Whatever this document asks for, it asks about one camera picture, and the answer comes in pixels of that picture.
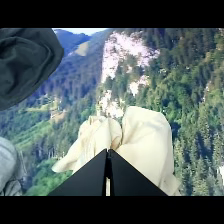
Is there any light grey garment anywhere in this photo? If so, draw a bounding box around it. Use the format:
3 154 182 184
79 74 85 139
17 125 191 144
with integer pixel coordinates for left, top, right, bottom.
0 136 24 197

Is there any cream garment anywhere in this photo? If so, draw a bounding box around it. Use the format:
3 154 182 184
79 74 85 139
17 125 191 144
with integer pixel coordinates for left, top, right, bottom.
51 105 182 197

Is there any dark grey garment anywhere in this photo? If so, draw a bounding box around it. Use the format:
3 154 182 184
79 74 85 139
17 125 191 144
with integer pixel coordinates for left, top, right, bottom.
0 27 65 112

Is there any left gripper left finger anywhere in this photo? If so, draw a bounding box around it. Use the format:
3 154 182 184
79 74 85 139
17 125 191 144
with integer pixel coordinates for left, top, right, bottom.
48 148 108 197

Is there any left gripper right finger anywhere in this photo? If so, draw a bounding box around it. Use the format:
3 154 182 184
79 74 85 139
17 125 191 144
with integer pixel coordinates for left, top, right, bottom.
108 148 168 197

